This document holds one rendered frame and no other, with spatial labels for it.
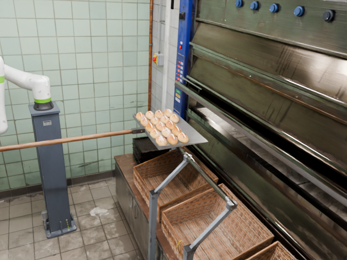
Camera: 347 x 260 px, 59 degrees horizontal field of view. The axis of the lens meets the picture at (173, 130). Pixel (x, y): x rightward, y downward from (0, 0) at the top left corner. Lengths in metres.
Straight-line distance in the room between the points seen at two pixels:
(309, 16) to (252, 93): 0.55
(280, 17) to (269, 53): 0.18
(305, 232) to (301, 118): 0.59
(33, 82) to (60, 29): 0.77
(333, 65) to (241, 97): 0.64
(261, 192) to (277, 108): 0.54
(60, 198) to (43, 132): 0.67
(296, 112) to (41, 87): 1.75
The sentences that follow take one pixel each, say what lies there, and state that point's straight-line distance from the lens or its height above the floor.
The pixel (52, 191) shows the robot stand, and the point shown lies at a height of 0.47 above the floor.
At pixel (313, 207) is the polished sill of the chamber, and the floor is 1.17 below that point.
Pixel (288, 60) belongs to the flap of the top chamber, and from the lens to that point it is 1.68.
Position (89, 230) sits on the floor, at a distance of 3.12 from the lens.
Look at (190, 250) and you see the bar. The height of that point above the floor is 0.95.
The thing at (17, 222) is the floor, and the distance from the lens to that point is 3.38.
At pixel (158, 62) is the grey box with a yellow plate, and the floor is 1.44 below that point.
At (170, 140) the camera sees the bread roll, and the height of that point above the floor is 1.21.
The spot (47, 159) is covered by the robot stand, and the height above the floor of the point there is 0.79.
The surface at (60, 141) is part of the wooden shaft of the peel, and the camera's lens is 2.04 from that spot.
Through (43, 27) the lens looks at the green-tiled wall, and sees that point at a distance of 3.07.
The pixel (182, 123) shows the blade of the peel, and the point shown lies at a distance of 2.31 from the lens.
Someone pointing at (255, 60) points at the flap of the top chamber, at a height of 1.76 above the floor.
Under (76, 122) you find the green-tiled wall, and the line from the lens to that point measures 3.34.
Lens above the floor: 2.13
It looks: 26 degrees down
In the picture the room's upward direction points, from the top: 4 degrees clockwise
